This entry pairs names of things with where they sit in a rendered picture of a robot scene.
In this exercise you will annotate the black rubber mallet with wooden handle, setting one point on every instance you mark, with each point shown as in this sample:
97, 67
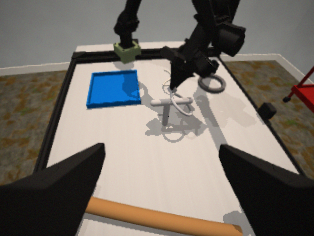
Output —
160, 220

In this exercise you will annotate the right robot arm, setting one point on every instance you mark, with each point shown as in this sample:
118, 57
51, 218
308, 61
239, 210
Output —
226, 37

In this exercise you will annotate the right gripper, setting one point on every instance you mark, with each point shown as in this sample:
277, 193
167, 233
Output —
178, 74

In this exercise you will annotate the blue square tray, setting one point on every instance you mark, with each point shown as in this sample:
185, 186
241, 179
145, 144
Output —
113, 86

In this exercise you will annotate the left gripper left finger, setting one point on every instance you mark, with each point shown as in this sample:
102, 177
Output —
52, 202

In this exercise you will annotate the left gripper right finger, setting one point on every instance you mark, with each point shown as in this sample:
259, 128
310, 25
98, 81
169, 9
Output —
276, 201

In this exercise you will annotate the white rounded cylinder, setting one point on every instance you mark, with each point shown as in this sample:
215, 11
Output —
165, 102

